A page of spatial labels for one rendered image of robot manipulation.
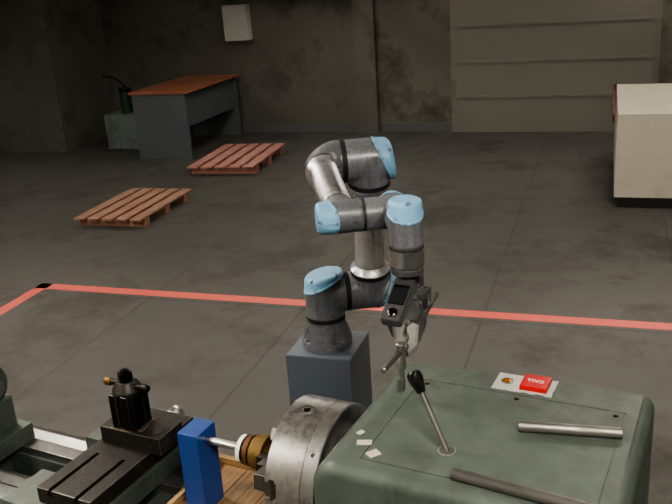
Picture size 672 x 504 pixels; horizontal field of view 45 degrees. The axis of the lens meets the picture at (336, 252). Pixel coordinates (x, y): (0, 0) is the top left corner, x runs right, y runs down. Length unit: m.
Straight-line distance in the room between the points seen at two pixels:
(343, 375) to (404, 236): 0.77
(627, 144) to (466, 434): 5.97
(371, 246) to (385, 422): 0.68
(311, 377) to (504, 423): 0.83
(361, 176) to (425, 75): 8.97
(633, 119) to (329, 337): 5.41
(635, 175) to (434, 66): 4.25
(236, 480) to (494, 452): 0.86
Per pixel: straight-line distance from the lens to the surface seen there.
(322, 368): 2.40
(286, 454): 1.81
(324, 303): 2.36
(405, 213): 1.70
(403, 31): 11.11
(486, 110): 10.99
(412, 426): 1.74
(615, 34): 10.77
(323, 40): 11.42
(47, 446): 2.66
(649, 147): 7.53
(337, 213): 1.78
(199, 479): 2.13
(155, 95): 10.63
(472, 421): 1.76
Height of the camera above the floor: 2.17
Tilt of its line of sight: 19 degrees down
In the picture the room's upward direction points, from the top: 4 degrees counter-clockwise
